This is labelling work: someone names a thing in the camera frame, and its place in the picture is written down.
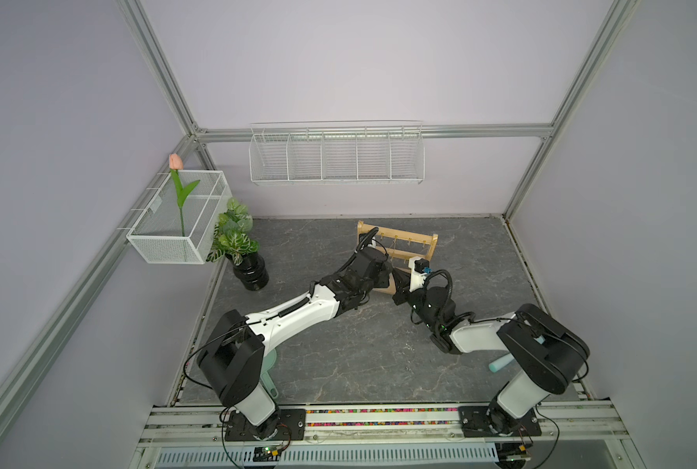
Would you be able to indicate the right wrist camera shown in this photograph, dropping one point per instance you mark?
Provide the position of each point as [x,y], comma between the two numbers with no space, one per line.
[419,271]

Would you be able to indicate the wooden jewelry display stand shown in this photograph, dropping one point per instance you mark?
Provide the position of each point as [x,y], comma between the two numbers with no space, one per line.
[402,247]

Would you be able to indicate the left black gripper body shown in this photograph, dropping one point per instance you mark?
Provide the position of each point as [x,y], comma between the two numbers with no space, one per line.
[382,280]

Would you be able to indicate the white wire wall shelf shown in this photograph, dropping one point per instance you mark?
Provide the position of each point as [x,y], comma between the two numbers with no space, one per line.
[337,152]

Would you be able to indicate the green dustpan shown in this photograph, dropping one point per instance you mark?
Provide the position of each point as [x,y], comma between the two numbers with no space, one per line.
[268,363]

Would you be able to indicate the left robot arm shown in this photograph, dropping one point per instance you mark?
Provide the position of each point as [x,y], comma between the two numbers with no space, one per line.
[232,359]

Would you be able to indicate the white mesh wall basket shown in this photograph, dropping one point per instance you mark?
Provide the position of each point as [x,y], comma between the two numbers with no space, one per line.
[156,234]

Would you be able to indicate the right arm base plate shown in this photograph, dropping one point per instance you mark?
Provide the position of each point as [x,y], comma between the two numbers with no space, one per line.
[482,421]

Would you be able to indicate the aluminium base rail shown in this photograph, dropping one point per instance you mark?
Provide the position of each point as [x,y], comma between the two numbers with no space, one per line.
[204,426]

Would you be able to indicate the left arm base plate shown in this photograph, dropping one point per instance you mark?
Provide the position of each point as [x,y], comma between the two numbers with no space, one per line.
[285,424]

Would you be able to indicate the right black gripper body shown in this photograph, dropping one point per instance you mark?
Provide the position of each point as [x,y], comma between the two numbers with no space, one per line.
[418,303]

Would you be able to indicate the pink artificial tulip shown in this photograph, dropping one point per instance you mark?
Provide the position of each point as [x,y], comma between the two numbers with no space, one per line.
[183,191]

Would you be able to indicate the green artificial potted plant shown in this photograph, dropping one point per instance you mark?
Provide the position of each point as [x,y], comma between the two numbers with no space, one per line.
[231,235]

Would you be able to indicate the white slotted cable duct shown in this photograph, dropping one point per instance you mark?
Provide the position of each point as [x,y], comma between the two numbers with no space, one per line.
[329,455]

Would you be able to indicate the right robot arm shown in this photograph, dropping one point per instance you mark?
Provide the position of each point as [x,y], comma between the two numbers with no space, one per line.
[550,356]

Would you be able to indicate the black ribbed vase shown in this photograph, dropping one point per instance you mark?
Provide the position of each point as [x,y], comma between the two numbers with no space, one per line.
[252,272]

